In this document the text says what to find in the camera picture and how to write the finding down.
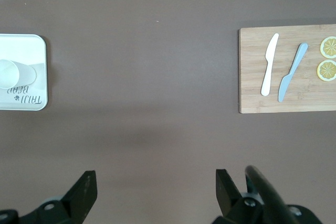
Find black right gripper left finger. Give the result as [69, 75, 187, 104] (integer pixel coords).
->
[0, 170, 98, 224]

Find white plastic knife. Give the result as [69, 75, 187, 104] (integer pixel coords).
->
[260, 33, 279, 97]

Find yellow lemon slice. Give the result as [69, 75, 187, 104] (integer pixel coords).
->
[316, 59, 336, 82]
[319, 36, 336, 59]

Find wooden cutting board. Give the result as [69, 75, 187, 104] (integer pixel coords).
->
[238, 24, 336, 114]

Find beige bear print tray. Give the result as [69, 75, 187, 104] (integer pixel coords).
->
[0, 34, 49, 111]

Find white plastic cup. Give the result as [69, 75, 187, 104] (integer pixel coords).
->
[0, 59, 37, 90]

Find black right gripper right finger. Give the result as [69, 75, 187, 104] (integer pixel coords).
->
[212, 168, 268, 224]

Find grey plastic knife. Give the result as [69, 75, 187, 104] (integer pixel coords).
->
[278, 42, 309, 103]

